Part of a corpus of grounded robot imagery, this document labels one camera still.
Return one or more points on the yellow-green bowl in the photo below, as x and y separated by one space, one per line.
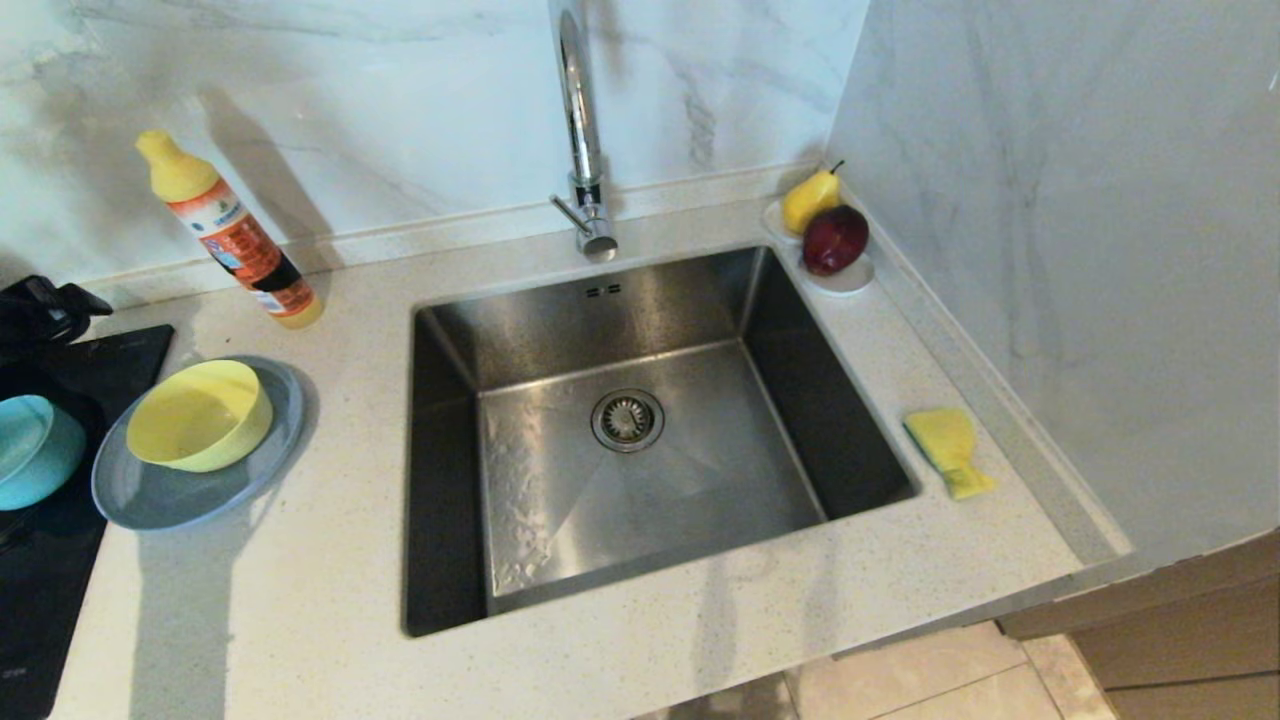
200 415

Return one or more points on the orange dish soap bottle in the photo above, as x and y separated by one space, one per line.
235 238

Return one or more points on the stainless steel sink basin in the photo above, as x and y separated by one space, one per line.
560 520

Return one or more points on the chrome kitchen faucet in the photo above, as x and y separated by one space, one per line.
585 150

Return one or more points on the metal sink drain strainer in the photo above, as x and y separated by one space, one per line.
628 420

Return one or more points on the small white dish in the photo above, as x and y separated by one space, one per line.
850 282
775 223

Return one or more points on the dark red apple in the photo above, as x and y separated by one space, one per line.
835 240

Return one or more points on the blue-grey plate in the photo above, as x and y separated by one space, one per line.
180 495

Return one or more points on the yellow pear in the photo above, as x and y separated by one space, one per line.
808 200

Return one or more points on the beige wooden cabinet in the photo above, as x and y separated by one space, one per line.
1180 630

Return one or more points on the black induction cooktop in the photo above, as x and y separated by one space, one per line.
50 600

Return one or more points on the teal bowl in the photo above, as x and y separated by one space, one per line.
40 455

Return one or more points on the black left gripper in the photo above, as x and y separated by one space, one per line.
40 310

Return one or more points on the yellow and green sponge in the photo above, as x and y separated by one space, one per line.
948 445

